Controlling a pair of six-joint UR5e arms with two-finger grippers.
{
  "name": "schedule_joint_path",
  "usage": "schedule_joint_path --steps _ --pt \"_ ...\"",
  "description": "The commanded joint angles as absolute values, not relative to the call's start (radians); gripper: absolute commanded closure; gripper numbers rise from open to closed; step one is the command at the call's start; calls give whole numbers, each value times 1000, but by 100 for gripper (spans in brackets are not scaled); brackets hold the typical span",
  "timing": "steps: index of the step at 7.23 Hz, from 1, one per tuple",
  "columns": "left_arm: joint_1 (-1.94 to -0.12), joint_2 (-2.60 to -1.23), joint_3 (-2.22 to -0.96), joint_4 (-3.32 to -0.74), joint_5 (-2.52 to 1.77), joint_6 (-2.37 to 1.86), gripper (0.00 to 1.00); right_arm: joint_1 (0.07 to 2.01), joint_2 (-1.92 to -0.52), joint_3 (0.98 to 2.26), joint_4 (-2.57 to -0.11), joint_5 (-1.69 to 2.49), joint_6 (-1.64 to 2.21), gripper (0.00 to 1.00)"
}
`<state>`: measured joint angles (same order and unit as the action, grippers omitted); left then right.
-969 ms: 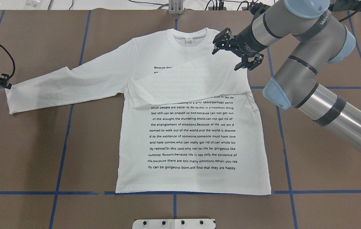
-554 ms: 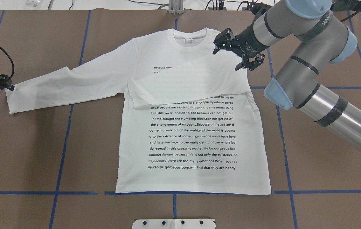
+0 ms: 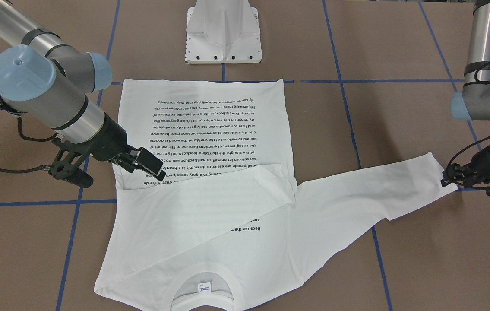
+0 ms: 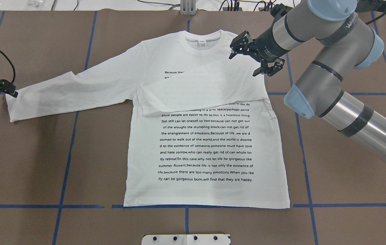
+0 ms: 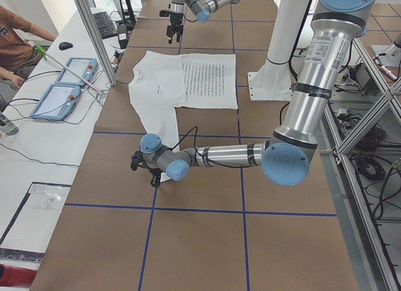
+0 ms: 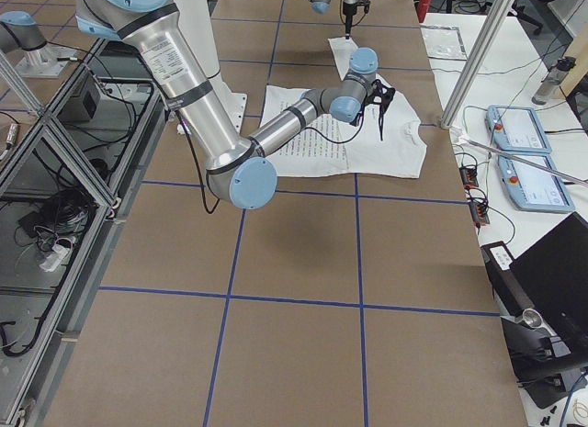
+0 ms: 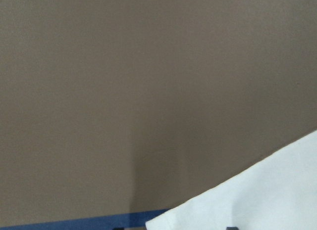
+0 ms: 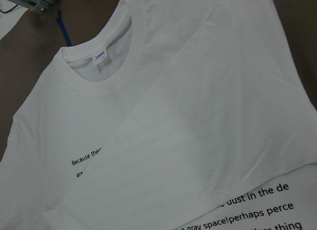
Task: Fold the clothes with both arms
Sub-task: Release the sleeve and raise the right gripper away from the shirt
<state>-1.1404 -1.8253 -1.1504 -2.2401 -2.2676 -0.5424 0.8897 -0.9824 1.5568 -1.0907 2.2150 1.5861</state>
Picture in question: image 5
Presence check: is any blue teach pendant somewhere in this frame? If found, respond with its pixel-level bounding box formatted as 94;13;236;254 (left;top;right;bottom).
30;84;81;121
55;57;98;88

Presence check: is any aluminium side frame rail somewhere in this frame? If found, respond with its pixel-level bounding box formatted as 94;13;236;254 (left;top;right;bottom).
319;29;400;290

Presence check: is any white camera mast with base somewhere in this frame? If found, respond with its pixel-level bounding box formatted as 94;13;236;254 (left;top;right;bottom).
248;0;312;101

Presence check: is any black power adapter with label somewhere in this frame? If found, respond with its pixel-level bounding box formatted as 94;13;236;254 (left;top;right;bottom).
117;24;129;49

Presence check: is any white long-sleeve printed shirt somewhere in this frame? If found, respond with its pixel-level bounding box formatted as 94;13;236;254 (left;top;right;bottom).
128;50;239;183

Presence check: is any stick with green grip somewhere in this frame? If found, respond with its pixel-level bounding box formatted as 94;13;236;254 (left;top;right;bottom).
34;46;104;96

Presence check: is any black keyboard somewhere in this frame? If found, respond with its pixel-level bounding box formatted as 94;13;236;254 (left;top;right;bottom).
92;11;117;39

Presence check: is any aluminium frame post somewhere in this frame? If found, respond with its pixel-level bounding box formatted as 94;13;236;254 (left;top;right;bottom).
75;0;117;86

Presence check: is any upper blue teach pendant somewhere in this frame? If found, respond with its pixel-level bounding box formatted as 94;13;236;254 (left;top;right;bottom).
55;57;98;88

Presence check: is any person in brown shirt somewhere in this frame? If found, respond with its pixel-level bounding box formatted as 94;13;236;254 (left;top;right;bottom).
1;6;56;89

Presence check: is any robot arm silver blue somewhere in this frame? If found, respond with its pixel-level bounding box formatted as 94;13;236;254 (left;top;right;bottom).
131;0;375;187
159;0;240;44

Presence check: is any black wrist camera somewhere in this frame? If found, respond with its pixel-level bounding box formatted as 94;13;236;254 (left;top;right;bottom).
130;150;148;171
159;9;170;18

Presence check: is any lower blue teach pendant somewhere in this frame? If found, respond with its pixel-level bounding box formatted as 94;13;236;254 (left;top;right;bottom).
30;84;81;121

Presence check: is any black computer mouse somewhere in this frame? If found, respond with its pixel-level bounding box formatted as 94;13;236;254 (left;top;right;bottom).
58;41;73;51

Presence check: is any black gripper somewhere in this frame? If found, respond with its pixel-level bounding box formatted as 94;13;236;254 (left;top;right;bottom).
148;167;163;188
166;11;184;44

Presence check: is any clear plastic document sleeve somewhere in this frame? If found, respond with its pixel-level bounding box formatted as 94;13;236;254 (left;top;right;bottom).
1;181;71;263

